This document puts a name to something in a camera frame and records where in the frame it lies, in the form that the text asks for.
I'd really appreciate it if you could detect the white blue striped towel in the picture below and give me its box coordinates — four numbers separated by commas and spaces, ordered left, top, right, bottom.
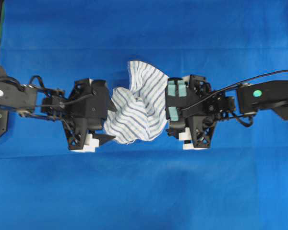
104, 60, 168, 144

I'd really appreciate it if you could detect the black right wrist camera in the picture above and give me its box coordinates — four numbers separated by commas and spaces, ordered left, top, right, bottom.
165, 75, 211, 129

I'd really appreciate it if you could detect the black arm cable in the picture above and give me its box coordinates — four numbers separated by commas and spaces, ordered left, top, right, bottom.
0, 75, 95, 135
181, 69, 288, 127

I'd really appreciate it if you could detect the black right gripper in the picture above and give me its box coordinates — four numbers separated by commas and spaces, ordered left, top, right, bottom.
167, 75, 235, 150

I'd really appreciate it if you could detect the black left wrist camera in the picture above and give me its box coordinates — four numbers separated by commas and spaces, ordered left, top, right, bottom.
68, 78, 110, 130

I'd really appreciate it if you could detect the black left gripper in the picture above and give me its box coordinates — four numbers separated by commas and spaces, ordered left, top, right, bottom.
63, 90, 117, 152

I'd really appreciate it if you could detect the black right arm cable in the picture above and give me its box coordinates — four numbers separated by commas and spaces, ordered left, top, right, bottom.
181, 69, 288, 127

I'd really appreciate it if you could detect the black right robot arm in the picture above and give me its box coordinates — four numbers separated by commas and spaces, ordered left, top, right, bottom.
165, 75, 288, 150

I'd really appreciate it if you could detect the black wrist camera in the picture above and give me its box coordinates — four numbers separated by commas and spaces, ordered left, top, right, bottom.
165, 75, 211, 129
68, 78, 110, 130

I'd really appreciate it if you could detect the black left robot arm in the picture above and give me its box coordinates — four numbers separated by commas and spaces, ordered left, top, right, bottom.
0, 66, 117, 152

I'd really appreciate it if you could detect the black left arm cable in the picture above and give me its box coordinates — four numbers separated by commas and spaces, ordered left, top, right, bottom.
0, 75, 95, 135

